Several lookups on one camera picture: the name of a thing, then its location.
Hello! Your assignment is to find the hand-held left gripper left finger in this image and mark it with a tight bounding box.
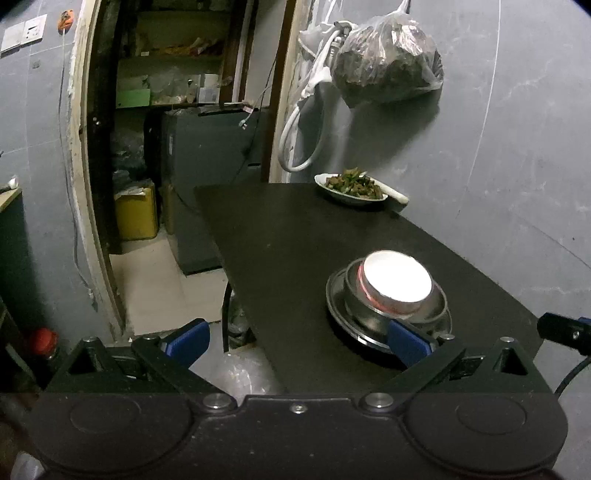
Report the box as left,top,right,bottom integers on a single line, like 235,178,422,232
46,318,239,413

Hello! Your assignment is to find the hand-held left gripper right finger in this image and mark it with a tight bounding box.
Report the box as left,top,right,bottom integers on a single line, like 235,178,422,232
360,318,553,413

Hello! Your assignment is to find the steel bowl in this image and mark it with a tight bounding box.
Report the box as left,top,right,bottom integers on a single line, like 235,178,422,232
344,257,448,325

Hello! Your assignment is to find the black table leg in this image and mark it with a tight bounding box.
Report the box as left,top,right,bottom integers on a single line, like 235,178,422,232
221,281,235,354

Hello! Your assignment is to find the clear plastic bag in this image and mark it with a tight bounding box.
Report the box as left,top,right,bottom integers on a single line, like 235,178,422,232
189,300,283,398

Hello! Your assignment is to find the yellow jerry can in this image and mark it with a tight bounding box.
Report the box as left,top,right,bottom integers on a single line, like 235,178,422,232
114,179,160,241

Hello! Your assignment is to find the red-capped bottle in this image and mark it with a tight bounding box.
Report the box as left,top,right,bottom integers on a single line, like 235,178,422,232
28,328,60,361

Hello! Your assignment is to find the white plate of stir-fried greens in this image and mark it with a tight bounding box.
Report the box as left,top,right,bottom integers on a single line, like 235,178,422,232
314,167,389,202

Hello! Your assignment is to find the green box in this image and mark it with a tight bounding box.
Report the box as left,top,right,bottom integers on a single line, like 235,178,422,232
116,88,152,110

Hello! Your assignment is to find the plastic bag of dried greens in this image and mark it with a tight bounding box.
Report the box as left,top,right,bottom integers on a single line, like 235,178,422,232
331,0,445,108

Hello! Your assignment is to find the wooden shelf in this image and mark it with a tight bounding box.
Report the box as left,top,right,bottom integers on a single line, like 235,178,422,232
115,0,250,112

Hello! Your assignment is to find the white wall cable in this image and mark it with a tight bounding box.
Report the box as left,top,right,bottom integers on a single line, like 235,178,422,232
58,32,99,312

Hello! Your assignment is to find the white hose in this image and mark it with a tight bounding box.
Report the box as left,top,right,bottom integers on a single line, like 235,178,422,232
278,21,354,174

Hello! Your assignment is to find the white charger cable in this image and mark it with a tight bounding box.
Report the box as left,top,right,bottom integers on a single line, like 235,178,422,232
238,78,273,160

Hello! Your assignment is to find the white wall switch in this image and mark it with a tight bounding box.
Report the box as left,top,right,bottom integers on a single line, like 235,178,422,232
0,14,49,54

